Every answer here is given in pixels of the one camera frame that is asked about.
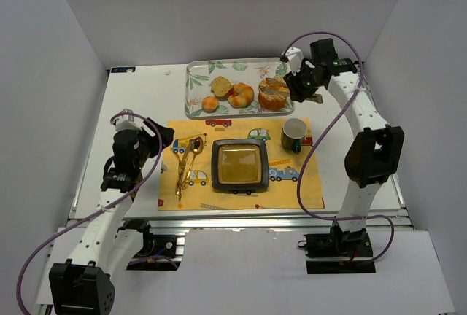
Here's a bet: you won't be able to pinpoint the metal tongs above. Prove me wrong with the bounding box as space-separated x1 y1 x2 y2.
259 78 323 104

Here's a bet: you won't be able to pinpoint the large round orange bread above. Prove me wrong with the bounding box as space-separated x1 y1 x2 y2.
258 77 288 111

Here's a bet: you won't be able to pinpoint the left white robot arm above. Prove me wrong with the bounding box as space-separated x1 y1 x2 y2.
49 116 174 314

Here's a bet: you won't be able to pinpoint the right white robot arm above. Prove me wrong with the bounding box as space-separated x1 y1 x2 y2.
281 39 404 238

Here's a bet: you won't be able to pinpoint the croissant shaped bread roll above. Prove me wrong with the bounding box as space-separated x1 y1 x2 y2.
227 82 255 108

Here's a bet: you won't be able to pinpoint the cut muffin bread piece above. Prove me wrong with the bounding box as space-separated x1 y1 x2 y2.
211 76 234 99

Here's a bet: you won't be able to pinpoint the gold knife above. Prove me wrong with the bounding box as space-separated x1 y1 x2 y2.
175 139 198 195

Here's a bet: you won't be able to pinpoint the gold spoon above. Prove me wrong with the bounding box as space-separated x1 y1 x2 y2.
182 136 204 188

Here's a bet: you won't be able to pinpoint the dark green mug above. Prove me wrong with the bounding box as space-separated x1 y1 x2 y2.
281 118 307 154

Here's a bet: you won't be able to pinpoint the right blue corner label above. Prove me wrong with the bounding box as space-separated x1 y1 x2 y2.
341 59 354 66

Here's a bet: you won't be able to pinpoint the blue corner label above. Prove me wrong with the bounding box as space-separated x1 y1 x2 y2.
341 59 354 66
110 66 136 74

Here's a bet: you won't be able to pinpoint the small round bun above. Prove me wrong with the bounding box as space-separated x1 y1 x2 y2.
201 96 219 113

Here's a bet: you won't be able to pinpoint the yellow vehicle print placemat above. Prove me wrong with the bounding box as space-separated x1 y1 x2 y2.
158 118 325 211

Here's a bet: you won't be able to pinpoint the gold fork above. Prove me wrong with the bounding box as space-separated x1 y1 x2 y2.
176 141 193 200

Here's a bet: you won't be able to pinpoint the floral white serving tray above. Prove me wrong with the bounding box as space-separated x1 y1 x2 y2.
185 58 295 119

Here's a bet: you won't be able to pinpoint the left blue corner label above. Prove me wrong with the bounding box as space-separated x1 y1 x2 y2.
110 66 136 74

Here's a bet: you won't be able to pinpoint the black square plate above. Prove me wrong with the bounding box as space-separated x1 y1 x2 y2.
211 139 269 195

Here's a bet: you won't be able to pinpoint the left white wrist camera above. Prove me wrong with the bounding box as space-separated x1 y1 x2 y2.
110 109 140 132

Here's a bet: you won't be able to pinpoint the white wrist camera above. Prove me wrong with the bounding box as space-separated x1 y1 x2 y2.
280 47 304 74
110 109 140 132

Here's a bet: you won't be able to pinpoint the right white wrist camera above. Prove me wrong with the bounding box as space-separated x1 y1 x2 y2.
280 47 304 74

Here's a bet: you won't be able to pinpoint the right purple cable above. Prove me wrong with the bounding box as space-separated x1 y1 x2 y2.
296 31 395 267

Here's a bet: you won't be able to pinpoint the aluminium frame rail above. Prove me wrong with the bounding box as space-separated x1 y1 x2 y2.
66 209 412 238

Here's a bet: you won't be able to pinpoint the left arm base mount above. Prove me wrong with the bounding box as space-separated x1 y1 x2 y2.
118 219 182 271

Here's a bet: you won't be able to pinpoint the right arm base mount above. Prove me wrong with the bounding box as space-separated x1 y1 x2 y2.
297 230 376 275

